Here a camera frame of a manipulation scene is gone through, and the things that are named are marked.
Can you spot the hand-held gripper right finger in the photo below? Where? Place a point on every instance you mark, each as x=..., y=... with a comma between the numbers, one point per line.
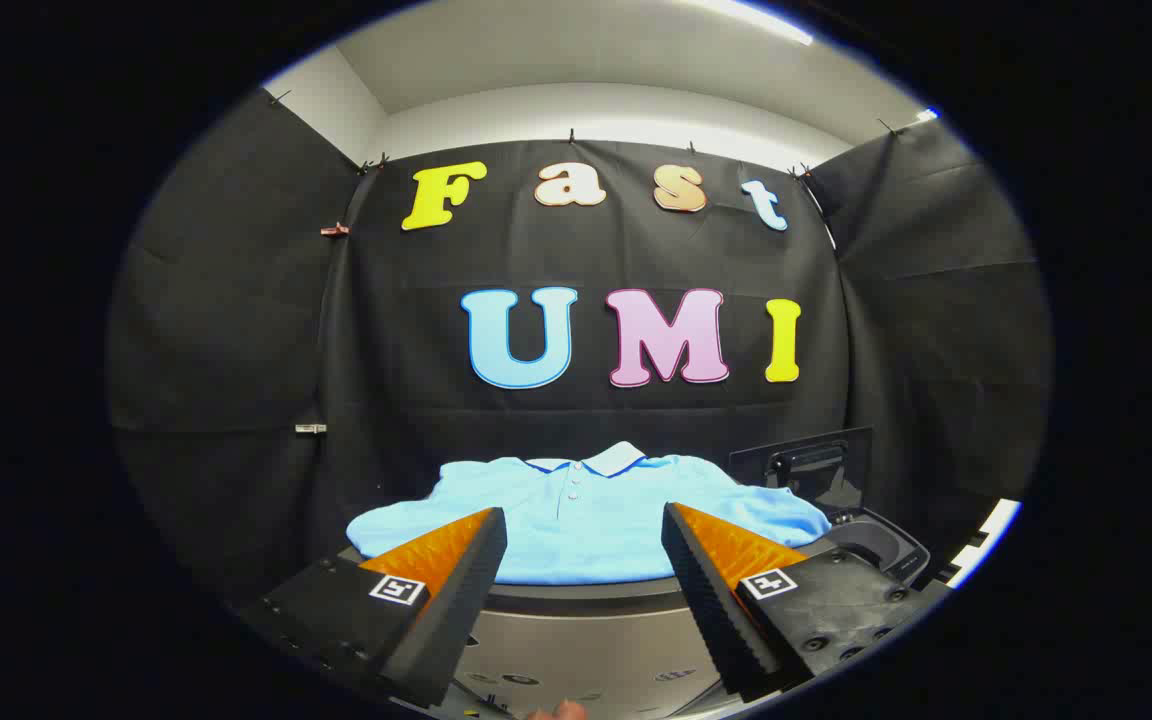
x=701, y=590

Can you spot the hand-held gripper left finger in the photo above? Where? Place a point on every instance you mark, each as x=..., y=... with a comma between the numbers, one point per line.
x=466, y=580

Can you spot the light blue polo shirt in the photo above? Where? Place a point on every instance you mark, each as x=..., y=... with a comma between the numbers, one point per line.
x=586, y=520

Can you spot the dark washing machine lid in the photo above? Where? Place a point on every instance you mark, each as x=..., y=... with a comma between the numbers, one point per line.
x=816, y=465

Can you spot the black backdrop cloth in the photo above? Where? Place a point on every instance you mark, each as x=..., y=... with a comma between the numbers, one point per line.
x=576, y=260

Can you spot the brown clip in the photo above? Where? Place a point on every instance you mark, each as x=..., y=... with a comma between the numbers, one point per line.
x=334, y=230

